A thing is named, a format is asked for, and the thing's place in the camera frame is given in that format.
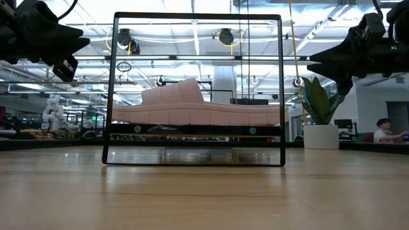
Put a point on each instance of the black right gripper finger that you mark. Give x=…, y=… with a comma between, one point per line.
x=338, y=73
x=338, y=51

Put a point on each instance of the black monitor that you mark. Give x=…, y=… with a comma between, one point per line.
x=342, y=124

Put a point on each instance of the black metal table frame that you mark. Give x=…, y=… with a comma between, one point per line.
x=48, y=144

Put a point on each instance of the pink slide sandal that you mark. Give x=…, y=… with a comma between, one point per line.
x=191, y=115

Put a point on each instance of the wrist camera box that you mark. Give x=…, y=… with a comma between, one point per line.
x=65, y=68
x=372, y=30

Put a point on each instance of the green leafy plant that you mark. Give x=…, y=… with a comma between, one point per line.
x=319, y=102

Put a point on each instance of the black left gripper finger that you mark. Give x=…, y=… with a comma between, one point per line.
x=67, y=32
x=68, y=46

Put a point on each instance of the person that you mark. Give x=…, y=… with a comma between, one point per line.
x=381, y=134

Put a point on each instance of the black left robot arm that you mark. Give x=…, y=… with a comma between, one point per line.
x=4, y=4

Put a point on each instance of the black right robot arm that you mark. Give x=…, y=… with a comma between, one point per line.
x=399, y=19

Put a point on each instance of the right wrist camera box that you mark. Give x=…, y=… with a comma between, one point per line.
x=372, y=30

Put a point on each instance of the white plant pot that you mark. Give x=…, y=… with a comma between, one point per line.
x=321, y=137

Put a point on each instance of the white humanoid robot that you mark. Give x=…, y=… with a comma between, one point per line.
x=52, y=115

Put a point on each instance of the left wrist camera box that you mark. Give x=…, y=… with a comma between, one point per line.
x=65, y=68

